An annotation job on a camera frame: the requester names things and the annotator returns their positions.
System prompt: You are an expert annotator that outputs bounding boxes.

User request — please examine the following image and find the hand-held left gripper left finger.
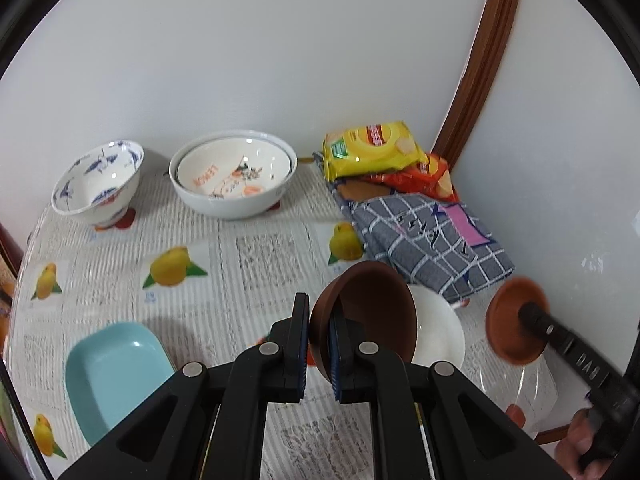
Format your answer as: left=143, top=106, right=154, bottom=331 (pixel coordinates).
left=55, top=291, right=312, bottom=480

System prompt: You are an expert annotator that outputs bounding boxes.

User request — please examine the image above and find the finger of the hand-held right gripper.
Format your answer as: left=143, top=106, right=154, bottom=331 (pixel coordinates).
left=517, top=302, right=569, bottom=349

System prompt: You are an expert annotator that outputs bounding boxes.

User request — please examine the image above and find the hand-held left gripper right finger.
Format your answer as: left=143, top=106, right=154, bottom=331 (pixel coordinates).
left=327, top=307, right=576, bottom=480

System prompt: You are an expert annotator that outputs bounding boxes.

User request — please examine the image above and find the small brown bowl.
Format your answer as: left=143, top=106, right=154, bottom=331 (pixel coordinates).
left=486, top=276, right=551, bottom=364
left=309, top=261, right=418, bottom=386

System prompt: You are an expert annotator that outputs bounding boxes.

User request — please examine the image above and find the blue plate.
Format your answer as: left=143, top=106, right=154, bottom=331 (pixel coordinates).
left=64, top=322, right=177, bottom=448

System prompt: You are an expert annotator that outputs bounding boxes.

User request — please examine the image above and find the person's right hand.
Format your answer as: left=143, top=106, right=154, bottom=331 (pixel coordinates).
left=554, top=407, right=609, bottom=480

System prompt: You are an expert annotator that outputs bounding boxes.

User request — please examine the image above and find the fruit print tablecloth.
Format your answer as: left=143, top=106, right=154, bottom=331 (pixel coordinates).
left=10, top=160, right=561, bottom=480

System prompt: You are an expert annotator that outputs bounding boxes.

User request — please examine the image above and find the plain white bowl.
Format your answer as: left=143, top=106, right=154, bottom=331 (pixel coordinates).
left=407, top=284, right=466, bottom=368

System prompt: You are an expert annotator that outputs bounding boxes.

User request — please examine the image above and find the large white bowl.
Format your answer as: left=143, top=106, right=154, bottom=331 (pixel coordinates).
left=169, top=132, right=298, bottom=221

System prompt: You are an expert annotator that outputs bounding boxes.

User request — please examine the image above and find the red chip bag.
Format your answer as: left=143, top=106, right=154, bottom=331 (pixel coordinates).
left=360, top=152, right=459, bottom=204

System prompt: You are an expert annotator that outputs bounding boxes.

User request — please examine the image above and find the white bowl with orange print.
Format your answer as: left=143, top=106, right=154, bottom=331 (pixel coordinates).
left=176, top=138, right=292, bottom=200

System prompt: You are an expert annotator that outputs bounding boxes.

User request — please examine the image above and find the yellow chip bag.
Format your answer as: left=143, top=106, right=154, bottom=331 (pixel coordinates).
left=322, top=121, right=431, bottom=183

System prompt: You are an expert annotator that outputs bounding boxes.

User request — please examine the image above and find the blue patterned white bowl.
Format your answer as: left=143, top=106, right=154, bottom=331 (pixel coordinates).
left=51, top=140, right=146, bottom=229

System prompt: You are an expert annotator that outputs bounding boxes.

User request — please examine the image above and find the brown wooden door frame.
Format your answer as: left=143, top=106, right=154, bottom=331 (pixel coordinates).
left=431, top=0, right=526, bottom=168

